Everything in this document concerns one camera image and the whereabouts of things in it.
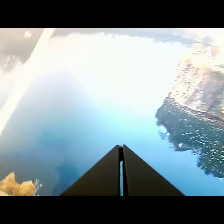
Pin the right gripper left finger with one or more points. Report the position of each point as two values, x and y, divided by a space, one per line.
100 180

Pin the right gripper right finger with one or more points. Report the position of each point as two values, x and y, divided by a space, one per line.
146 180

